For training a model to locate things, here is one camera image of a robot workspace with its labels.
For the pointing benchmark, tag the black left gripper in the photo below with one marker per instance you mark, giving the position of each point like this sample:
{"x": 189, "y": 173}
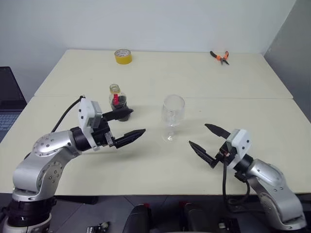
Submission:
{"x": 100, "y": 134}

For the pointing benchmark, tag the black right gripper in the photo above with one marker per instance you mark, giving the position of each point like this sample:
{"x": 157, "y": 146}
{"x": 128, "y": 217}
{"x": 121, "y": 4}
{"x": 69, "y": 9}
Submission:
{"x": 226, "y": 152}

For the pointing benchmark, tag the clear plastic bottle red label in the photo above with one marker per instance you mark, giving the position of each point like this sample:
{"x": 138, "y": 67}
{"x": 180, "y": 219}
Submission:
{"x": 116, "y": 97}

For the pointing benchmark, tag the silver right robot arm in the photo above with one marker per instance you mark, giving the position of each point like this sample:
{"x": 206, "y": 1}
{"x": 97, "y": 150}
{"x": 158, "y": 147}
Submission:
{"x": 272, "y": 179}

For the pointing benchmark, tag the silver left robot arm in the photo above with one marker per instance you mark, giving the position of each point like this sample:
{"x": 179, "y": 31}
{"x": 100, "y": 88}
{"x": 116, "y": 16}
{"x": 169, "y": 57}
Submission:
{"x": 43, "y": 155}

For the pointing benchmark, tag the clear wine glass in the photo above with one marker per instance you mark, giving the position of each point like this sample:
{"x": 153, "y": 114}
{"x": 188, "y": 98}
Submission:
{"x": 173, "y": 114}

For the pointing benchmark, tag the yellow tape roll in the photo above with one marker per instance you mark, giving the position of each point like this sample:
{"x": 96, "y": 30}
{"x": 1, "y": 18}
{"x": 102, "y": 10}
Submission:
{"x": 123, "y": 59}

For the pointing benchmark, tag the dark rounded shape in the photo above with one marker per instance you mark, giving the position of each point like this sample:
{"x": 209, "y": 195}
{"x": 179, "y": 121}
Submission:
{"x": 196, "y": 218}
{"x": 138, "y": 218}

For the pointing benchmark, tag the orange black pliers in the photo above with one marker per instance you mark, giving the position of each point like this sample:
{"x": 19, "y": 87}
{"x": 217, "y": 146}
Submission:
{"x": 221, "y": 58}

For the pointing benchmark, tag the dark laptop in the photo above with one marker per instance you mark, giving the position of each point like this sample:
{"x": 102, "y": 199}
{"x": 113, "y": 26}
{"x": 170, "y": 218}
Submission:
{"x": 9, "y": 102}

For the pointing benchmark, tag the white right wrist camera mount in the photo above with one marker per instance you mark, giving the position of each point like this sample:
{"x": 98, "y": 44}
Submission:
{"x": 243, "y": 143}

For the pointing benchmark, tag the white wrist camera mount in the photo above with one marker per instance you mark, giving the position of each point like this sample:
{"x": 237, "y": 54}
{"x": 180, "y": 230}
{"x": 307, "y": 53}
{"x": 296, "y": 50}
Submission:
{"x": 85, "y": 114}
{"x": 243, "y": 143}

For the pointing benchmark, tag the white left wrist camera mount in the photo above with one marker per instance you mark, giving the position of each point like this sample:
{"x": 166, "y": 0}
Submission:
{"x": 85, "y": 114}

